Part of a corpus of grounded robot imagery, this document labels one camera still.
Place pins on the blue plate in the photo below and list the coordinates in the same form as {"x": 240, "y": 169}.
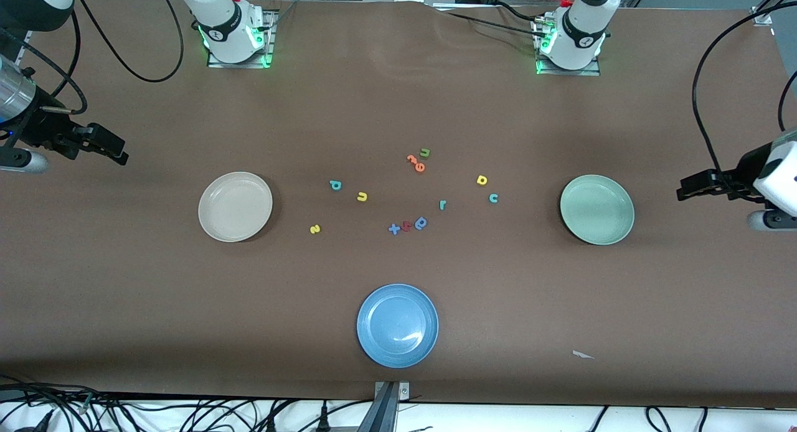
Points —
{"x": 397, "y": 325}

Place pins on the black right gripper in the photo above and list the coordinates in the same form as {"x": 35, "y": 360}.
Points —
{"x": 45, "y": 129}

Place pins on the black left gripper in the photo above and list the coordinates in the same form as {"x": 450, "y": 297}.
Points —
{"x": 730, "y": 184}

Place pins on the aluminium frame rail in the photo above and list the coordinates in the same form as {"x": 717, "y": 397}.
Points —
{"x": 763, "y": 12}

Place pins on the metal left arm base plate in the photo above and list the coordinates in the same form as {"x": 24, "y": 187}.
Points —
{"x": 591, "y": 71}

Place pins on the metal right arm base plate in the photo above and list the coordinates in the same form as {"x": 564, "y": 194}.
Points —
{"x": 215, "y": 63}

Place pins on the grey metal bracket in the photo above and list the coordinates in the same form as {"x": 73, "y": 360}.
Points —
{"x": 387, "y": 407}

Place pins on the black power plug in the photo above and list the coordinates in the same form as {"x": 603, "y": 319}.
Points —
{"x": 324, "y": 419}

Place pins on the white paper scrap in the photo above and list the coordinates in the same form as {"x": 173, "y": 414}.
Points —
{"x": 581, "y": 355}

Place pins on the beige plate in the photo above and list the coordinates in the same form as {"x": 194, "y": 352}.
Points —
{"x": 235, "y": 206}

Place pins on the green plate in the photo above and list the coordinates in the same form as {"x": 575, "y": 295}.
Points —
{"x": 596, "y": 209}

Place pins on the blue letter a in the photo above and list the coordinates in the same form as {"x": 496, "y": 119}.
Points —
{"x": 421, "y": 223}

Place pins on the brown table cover sheet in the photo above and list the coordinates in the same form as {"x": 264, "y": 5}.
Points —
{"x": 124, "y": 295}

